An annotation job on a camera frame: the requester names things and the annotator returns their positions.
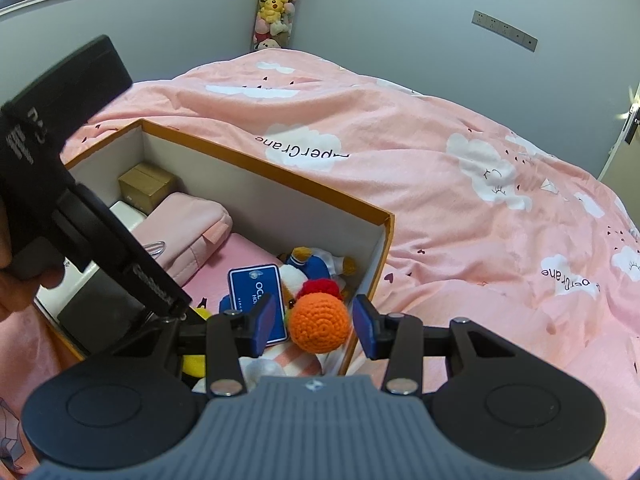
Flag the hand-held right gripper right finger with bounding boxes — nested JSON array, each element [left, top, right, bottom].
[[354, 294, 518, 397]]

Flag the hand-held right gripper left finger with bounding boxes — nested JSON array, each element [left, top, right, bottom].
[[117, 294, 277, 400]]

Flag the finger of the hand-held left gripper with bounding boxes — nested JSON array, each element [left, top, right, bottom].
[[107, 205, 193, 319]]

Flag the blue card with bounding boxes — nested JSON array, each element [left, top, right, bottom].
[[228, 263, 288, 348]]

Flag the orange crochet toy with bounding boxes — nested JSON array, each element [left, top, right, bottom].
[[290, 280, 351, 353]]

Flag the dark grey box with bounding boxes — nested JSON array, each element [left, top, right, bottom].
[[56, 265, 156, 356]]

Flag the pink fabric pouch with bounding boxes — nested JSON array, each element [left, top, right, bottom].
[[132, 192, 233, 286]]

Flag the pink box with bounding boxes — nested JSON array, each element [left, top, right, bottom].
[[182, 232, 296, 311]]

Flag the white box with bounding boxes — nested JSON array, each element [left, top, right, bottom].
[[35, 200, 148, 326]]

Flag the blue white figurine doll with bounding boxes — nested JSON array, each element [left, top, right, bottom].
[[277, 246, 358, 311]]

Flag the yellow plush toy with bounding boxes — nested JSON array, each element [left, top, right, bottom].
[[181, 305, 213, 377]]

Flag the small brown cardboard box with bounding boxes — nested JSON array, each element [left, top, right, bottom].
[[118, 162, 177, 213]]

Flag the orange cardboard box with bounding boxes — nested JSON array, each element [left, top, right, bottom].
[[35, 119, 396, 377]]

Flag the person's left hand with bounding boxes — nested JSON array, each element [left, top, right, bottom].
[[0, 260, 71, 322]]

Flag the pink cloud-print blanket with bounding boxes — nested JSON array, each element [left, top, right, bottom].
[[0, 50, 640, 480]]

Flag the plush toys in tube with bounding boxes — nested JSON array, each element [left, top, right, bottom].
[[251, 0, 303, 52]]

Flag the white door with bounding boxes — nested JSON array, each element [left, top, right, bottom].
[[597, 87, 640, 196]]

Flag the wall socket strip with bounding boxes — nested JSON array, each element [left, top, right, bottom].
[[471, 10, 538, 52]]

